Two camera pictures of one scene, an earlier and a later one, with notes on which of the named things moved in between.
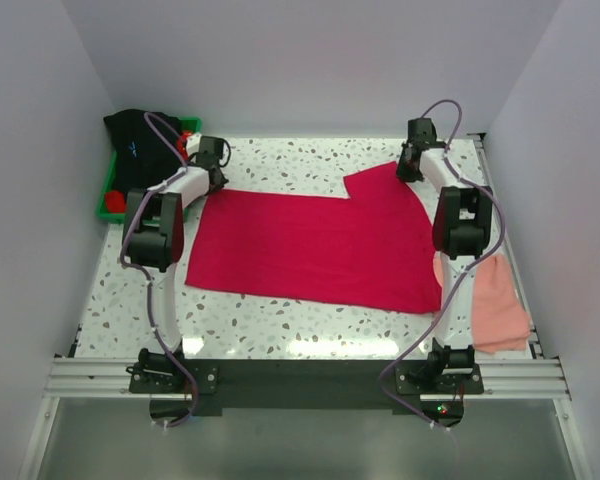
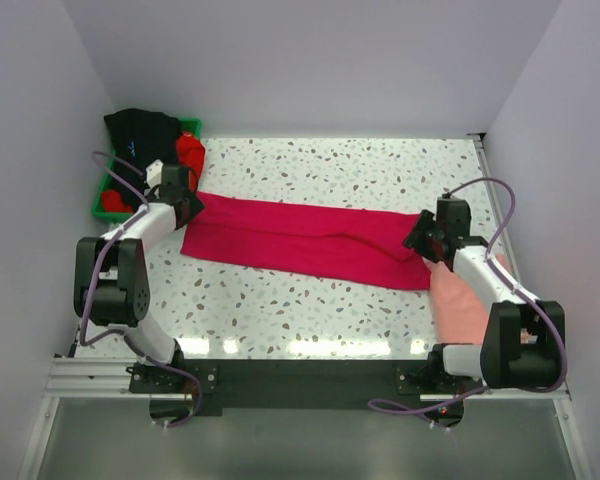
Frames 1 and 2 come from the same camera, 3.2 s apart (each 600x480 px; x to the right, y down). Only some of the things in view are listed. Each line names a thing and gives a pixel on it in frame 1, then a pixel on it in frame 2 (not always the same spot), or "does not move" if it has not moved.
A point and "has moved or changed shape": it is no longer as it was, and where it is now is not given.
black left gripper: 223,181 to 195,206
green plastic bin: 189,124 does not move
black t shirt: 145,152 does not move
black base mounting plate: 181,390 does not move
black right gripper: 404,174 to 414,238
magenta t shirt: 373,250 has moved or changed shape
